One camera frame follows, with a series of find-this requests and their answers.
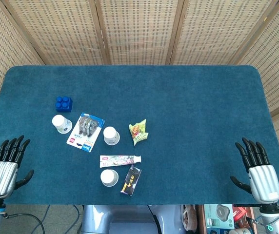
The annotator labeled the red small box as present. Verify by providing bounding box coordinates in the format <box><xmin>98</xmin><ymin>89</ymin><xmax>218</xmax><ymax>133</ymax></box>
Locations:
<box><xmin>233</xmin><ymin>207</ymin><xmax>248</xmax><ymax>223</ymax></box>

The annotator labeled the blue table mat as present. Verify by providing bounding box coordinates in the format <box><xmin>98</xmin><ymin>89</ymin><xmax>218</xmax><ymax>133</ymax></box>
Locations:
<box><xmin>0</xmin><ymin>65</ymin><xmax>279</xmax><ymax>205</ymax></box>

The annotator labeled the white paper cup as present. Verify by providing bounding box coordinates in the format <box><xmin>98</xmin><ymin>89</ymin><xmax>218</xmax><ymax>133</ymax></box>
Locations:
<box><xmin>100</xmin><ymin>169</ymin><xmax>119</xmax><ymax>188</ymax></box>
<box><xmin>52</xmin><ymin>115</ymin><xmax>72</xmax><ymax>134</ymax></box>
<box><xmin>102</xmin><ymin>126</ymin><xmax>120</xmax><ymax>146</ymax></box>

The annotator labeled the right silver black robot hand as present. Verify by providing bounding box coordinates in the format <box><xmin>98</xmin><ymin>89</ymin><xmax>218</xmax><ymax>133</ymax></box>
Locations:
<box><xmin>230</xmin><ymin>137</ymin><xmax>279</xmax><ymax>203</ymax></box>

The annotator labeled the blue floor cable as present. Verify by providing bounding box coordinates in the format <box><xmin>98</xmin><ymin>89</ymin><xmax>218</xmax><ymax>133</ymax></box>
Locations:
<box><xmin>34</xmin><ymin>204</ymin><xmax>51</xmax><ymax>234</ymax></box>

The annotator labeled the blue building block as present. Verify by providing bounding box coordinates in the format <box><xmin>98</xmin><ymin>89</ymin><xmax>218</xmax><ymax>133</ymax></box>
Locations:
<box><xmin>55</xmin><ymin>96</ymin><xmax>73</xmax><ymax>113</ymax></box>

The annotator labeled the bamboo folding screen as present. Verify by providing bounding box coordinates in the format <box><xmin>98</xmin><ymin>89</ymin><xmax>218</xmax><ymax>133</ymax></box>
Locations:
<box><xmin>0</xmin><ymin>0</ymin><xmax>279</xmax><ymax>183</ymax></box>

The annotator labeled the white floral toothpaste tube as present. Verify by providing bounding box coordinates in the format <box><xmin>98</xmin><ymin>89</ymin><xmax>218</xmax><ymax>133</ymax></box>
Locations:
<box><xmin>100</xmin><ymin>155</ymin><xmax>142</xmax><ymax>169</ymax></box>

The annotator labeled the correction tape blister pack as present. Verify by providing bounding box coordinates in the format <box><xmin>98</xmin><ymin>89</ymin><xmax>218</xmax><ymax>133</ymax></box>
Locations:
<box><xmin>66</xmin><ymin>112</ymin><xmax>105</xmax><ymax>153</ymax></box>

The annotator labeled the green snack packet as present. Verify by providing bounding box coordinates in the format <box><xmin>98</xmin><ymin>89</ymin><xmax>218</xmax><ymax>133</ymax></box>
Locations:
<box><xmin>128</xmin><ymin>118</ymin><xmax>149</xmax><ymax>146</ymax></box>

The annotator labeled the brown crumpled cloth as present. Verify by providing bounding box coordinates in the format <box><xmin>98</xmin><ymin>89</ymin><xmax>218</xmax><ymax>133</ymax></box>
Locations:
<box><xmin>182</xmin><ymin>204</ymin><xmax>199</xmax><ymax>231</ymax></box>

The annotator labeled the black purple small box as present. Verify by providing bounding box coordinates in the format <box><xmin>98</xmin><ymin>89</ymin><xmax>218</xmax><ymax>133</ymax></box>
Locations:
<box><xmin>120</xmin><ymin>164</ymin><xmax>142</xmax><ymax>196</ymax></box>

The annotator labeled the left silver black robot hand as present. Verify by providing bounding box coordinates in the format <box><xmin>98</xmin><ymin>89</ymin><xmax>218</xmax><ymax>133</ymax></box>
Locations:
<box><xmin>0</xmin><ymin>135</ymin><xmax>35</xmax><ymax>199</ymax></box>

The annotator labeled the teal product box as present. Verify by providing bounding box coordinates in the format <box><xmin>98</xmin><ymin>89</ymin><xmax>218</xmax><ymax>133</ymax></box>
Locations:
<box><xmin>204</xmin><ymin>204</ymin><xmax>235</xmax><ymax>231</ymax></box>

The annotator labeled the grey-blue robot torso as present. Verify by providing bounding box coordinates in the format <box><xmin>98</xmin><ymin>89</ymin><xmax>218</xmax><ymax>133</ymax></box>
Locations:
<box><xmin>80</xmin><ymin>204</ymin><xmax>186</xmax><ymax>234</ymax></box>

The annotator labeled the black cable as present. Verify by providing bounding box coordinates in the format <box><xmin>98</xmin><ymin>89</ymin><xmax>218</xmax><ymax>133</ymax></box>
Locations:
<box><xmin>5</xmin><ymin>213</ymin><xmax>45</xmax><ymax>234</ymax></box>

